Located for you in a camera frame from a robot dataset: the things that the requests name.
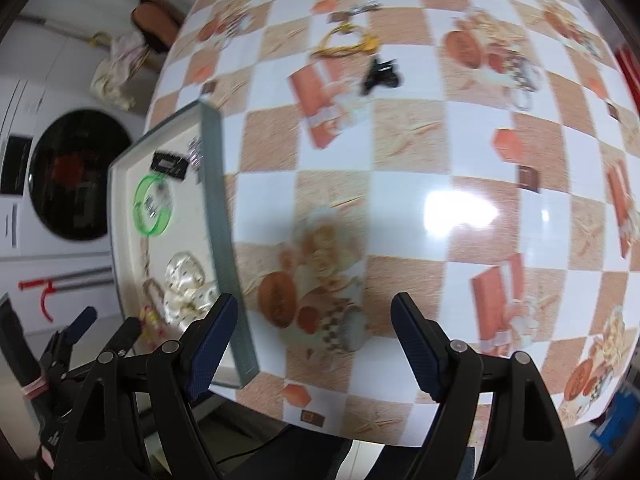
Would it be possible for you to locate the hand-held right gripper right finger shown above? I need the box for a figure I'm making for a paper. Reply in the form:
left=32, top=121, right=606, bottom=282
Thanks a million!
left=390, top=292, right=576, bottom=480

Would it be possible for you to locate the blue box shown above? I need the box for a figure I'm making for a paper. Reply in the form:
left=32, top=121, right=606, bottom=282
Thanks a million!
left=589, top=387, right=639, bottom=456

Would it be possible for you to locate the black snap hair clip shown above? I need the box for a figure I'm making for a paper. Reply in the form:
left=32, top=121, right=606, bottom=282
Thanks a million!
left=149, top=149, right=189, bottom=181

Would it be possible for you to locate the grey metal rod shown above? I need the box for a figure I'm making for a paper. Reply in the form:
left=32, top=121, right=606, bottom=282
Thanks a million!
left=50, top=267, right=114, bottom=292

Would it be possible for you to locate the black cable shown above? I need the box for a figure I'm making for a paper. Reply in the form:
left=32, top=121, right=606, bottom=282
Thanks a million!
left=214, top=432, right=286, bottom=466

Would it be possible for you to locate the pink yellow beaded bracelet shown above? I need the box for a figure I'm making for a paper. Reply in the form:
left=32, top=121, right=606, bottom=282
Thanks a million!
left=138, top=304, right=166, bottom=346

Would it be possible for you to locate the grey jewelry tray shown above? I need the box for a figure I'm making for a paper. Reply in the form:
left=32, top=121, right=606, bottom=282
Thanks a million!
left=106, top=100, right=261, bottom=389

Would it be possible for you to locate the beige chain bracelet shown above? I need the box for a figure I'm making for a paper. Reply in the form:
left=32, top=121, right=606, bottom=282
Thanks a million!
left=141, top=237, right=166, bottom=307

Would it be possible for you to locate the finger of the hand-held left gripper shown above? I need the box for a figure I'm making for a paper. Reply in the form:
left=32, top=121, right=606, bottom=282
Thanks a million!
left=106, top=317, right=144, bottom=357
left=66, top=306, right=99, bottom=347

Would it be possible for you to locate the brown chair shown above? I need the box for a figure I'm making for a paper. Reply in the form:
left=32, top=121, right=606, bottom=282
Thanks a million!
left=130, top=0, right=184, bottom=54

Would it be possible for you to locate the red hook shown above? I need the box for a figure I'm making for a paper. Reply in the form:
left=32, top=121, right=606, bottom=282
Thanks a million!
left=18, top=277, right=57, bottom=324

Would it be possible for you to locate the green bangle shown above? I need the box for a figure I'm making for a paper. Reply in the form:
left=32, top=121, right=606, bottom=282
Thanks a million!
left=132, top=172, right=176, bottom=239

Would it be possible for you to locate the cream polka dot bow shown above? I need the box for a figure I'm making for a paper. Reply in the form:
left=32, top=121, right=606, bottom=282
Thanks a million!
left=162, top=251, right=221, bottom=324

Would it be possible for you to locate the checkered printed tablecloth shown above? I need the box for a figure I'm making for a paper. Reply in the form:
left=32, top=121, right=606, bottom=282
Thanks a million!
left=145, top=0, right=640, bottom=449

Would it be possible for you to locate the red panel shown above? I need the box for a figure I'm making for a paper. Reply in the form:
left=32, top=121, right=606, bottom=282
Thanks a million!
left=616, top=42, right=640, bottom=89

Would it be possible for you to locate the white washing machine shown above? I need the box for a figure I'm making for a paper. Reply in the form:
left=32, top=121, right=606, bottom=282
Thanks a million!
left=0, top=75, right=151, bottom=262

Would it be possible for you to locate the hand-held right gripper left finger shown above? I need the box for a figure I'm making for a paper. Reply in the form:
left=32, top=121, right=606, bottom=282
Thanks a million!
left=54, top=292, right=240, bottom=480

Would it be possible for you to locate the black claw hair clip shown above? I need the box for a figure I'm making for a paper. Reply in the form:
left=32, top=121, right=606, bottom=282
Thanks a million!
left=360, top=54, right=404, bottom=96

